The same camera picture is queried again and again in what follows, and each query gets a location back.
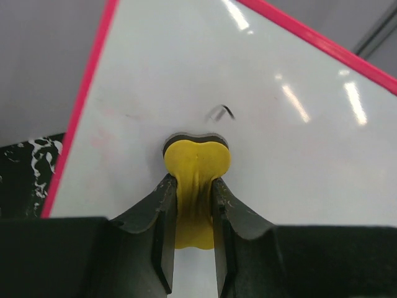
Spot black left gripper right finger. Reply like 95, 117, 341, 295
212, 178, 275, 297

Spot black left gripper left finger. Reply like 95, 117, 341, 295
111, 174, 177, 294

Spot yellow whiteboard eraser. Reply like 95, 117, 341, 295
163, 132, 231, 250

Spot pink framed whiteboard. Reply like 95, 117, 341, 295
42, 1, 396, 297

